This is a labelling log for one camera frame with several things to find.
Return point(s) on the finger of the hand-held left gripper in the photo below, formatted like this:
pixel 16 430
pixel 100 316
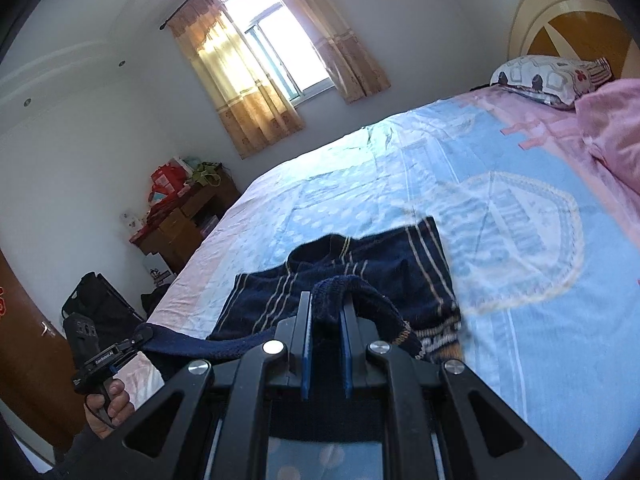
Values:
pixel 136 341

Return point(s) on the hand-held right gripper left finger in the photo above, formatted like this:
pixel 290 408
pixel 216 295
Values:
pixel 306 355

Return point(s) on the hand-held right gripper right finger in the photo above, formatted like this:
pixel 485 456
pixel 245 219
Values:
pixel 346 350

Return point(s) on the navy patterned knit sweater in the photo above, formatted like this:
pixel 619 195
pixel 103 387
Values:
pixel 350 260

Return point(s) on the person's left forearm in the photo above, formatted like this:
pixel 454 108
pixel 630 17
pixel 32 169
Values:
pixel 75 455

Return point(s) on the person's left hand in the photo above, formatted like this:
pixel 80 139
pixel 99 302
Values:
pixel 117 405

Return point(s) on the black bag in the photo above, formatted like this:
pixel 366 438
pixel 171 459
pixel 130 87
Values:
pixel 154 299

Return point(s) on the brown wooden door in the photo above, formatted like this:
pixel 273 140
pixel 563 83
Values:
pixel 30 360

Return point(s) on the white printed carton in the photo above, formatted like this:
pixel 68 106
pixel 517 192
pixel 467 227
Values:
pixel 157 269

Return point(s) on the white card box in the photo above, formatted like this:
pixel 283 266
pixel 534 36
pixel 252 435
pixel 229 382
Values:
pixel 129 221

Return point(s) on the brown wooden desk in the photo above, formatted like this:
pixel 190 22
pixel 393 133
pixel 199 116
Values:
pixel 185 220

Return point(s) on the red gift bag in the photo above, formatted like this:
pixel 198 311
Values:
pixel 167 177

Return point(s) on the bed with blue-pink sheet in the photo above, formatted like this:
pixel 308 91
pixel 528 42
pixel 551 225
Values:
pixel 500 285

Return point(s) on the green bag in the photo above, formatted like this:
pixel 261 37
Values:
pixel 206 174

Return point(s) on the orange yellow curtain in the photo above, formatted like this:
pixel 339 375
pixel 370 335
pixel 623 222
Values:
pixel 235 85
pixel 345 45

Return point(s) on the sliding glass window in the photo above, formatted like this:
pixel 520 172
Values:
pixel 285 35

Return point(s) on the dark curtain rod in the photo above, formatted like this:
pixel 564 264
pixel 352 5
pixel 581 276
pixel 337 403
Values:
pixel 177 7

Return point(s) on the patterned pillow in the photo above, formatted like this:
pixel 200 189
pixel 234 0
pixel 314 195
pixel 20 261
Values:
pixel 545 77

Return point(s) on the pink quilt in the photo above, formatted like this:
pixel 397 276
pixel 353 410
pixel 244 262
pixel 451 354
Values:
pixel 615 130

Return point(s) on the cream and brown headboard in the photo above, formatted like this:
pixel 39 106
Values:
pixel 575 20

